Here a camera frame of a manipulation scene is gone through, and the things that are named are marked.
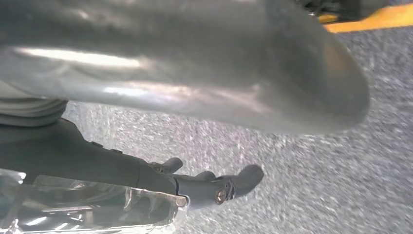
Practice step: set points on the black robot foot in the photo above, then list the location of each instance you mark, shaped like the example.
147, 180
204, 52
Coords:
355, 8

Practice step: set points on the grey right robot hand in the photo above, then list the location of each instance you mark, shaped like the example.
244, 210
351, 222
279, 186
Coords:
80, 161

